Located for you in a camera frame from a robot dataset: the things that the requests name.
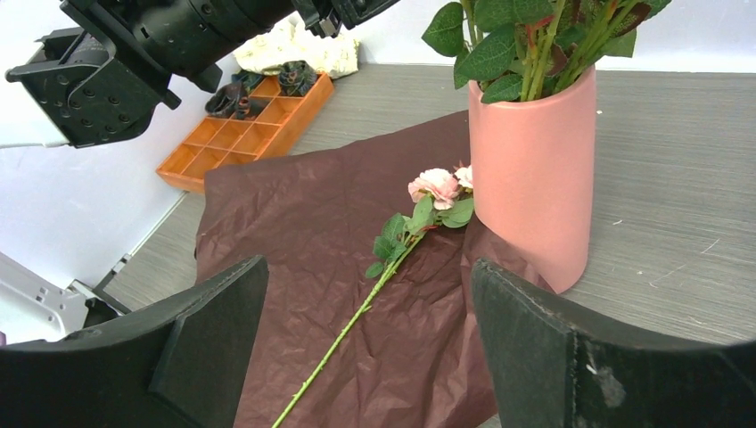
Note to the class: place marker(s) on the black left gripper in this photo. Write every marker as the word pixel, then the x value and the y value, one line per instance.
pixel 325 18

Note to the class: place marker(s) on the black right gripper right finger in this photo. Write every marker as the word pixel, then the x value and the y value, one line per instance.
pixel 555 363

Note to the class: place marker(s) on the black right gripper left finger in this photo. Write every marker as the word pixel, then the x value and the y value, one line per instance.
pixel 180 362

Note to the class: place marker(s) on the pink rose stem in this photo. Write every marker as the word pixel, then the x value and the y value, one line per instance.
pixel 524 51
pixel 441 198

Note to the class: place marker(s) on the maroon and red wrapping paper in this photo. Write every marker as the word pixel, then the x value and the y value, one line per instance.
pixel 415 358

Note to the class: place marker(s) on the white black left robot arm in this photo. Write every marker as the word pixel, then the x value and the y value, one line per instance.
pixel 100 81

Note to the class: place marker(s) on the pink cylindrical vase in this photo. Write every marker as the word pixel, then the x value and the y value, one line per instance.
pixel 533 177

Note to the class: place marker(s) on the cream patterned cloth bag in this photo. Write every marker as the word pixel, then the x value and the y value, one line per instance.
pixel 289 41

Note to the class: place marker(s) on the dark rolled fabric top right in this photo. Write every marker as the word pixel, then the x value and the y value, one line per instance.
pixel 296 78

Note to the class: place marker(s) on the dark rolled fabric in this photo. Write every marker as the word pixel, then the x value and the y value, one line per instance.
pixel 249 80
pixel 296 78
pixel 250 108
pixel 225 101

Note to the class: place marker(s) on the dark rolled fabric top left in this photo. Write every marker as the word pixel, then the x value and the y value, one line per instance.
pixel 249 80

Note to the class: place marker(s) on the dark rolled fabric middle left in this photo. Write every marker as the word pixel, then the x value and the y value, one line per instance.
pixel 225 101

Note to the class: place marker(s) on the orange compartment tray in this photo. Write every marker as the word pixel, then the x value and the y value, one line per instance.
pixel 215 142

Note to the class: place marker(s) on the aluminium rail frame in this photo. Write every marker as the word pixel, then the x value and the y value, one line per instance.
pixel 162 265

